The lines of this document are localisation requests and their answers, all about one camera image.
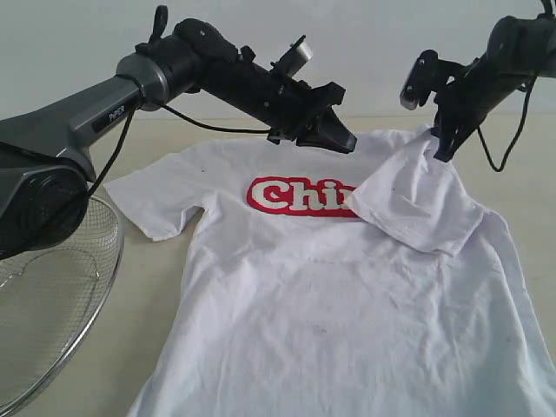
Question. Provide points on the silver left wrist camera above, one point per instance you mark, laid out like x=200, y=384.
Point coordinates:
x=297, y=56

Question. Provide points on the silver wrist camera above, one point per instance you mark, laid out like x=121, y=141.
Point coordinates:
x=297, y=56
x=428, y=74

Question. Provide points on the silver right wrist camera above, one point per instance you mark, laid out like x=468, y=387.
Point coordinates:
x=428, y=74

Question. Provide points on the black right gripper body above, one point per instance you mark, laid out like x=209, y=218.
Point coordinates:
x=463, y=96

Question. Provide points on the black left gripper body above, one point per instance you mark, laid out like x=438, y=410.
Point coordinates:
x=299, y=108

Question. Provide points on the oval wire mesh basket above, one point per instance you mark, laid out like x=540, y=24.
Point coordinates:
x=50, y=300

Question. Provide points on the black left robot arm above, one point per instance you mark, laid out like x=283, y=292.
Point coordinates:
x=47, y=176

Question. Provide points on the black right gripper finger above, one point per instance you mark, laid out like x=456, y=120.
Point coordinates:
x=450, y=140

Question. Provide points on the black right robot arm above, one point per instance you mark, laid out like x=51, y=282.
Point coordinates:
x=518, y=50

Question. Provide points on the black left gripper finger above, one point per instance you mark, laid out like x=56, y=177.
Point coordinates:
x=326, y=131

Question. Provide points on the white t-shirt red logo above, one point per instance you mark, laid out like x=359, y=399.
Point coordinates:
x=322, y=284

